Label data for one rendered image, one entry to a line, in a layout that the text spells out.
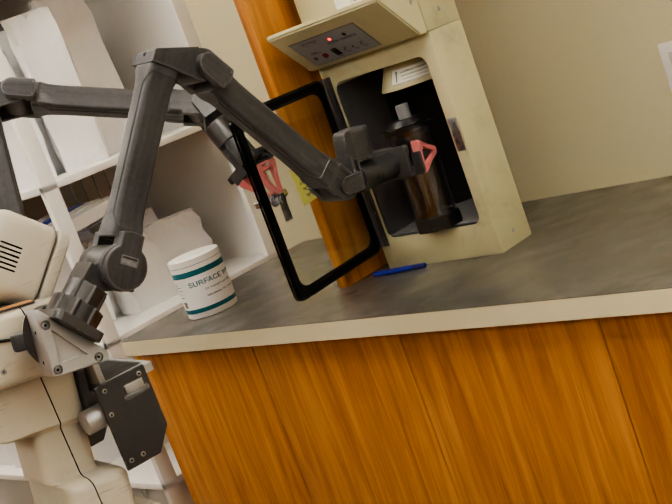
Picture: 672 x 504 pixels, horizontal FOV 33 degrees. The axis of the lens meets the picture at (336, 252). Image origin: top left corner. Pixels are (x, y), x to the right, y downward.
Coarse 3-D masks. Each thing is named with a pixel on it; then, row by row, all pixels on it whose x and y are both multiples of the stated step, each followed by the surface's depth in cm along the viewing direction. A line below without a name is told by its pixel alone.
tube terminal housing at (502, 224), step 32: (320, 0) 236; (448, 0) 226; (448, 32) 225; (352, 64) 237; (384, 64) 231; (448, 64) 224; (448, 96) 223; (480, 96) 230; (480, 128) 229; (480, 160) 227; (480, 192) 227; (512, 192) 234; (480, 224) 230; (512, 224) 232; (416, 256) 245; (448, 256) 239
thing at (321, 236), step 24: (312, 96) 239; (288, 120) 232; (312, 120) 238; (312, 144) 237; (264, 168) 225; (288, 168) 230; (288, 192) 229; (264, 216) 224; (312, 216) 234; (336, 216) 239; (360, 216) 245; (288, 240) 227; (312, 240) 233; (336, 240) 238; (360, 240) 244; (312, 264) 232; (336, 264) 237
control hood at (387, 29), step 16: (368, 0) 213; (384, 0) 213; (400, 0) 216; (416, 0) 219; (320, 16) 222; (336, 16) 219; (352, 16) 218; (368, 16) 217; (384, 16) 216; (400, 16) 215; (416, 16) 219; (288, 32) 229; (304, 32) 227; (320, 32) 226; (368, 32) 222; (384, 32) 221; (400, 32) 220; (416, 32) 219; (288, 48) 235; (304, 64) 239
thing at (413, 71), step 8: (400, 64) 233; (408, 64) 232; (416, 64) 231; (424, 64) 231; (384, 72) 237; (392, 72) 234; (400, 72) 232; (408, 72) 232; (416, 72) 231; (424, 72) 231; (384, 80) 237; (392, 80) 234; (400, 80) 232; (408, 80) 231; (416, 80) 231; (424, 80) 230; (384, 88) 237; (392, 88) 234; (400, 88) 232
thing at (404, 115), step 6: (396, 108) 233; (402, 108) 233; (408, 108) 233; (402, 114) 233; (408, 114) 233; (414, 114) 236; (420, 114) 232; (396, 120) 236; (402, 120) 231; (408, 120) 230; (414, 120) 230; (420, 120) 231; (390, 126) 233; (396, 126) 231; (402, 126) 230
